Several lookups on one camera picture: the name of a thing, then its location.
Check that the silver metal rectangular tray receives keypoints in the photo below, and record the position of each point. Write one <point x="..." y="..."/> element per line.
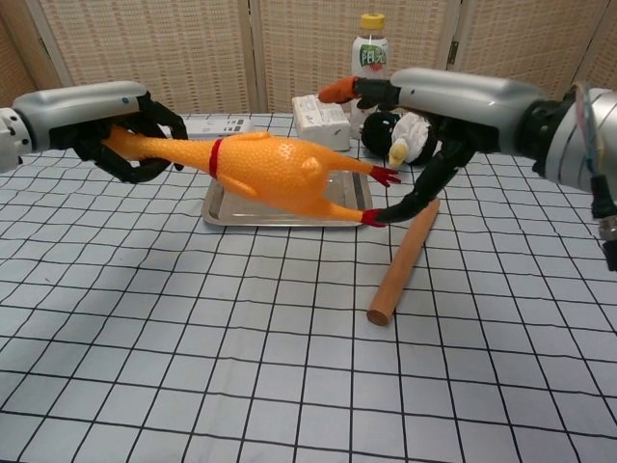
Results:
<point x="241" y="215"/>

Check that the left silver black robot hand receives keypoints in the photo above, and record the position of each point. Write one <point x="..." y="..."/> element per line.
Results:
<point x="77" y="108"/>

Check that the white remote control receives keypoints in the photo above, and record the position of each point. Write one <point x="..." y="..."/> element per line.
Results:
<point x="217" y="126"/>

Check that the white tissue pack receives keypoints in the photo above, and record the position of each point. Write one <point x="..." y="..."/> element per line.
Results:
<point x="318" y="125"/>

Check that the white drink bottle yellow cap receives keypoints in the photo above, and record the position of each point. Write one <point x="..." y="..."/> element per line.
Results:
<point x="368" y="53"/>

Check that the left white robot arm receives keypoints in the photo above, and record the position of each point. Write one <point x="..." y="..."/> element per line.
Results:
<point x="7" y="140"/>

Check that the yellow rubber chicken toy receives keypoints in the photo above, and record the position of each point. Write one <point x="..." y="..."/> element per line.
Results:
<point x="270" y="169"/>

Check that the blue checkered tablecloth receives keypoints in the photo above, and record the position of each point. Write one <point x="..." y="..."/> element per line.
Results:
<point x="289" y="386"/>

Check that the woven rattan folding screen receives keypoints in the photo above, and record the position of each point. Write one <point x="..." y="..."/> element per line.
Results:
<point x="202" y="48"/>

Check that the black white penguin plush toy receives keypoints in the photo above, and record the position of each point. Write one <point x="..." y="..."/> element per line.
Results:
<point x="381" y="135"/>

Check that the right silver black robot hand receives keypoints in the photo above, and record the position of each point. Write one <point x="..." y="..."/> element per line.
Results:
<point x="463" y="101"/>

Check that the wooden rolling pin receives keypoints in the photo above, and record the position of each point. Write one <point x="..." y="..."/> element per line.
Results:
<point x="400" y="270"/>

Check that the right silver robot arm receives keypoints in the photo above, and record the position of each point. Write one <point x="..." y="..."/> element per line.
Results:
<point x="569" y="144"/>

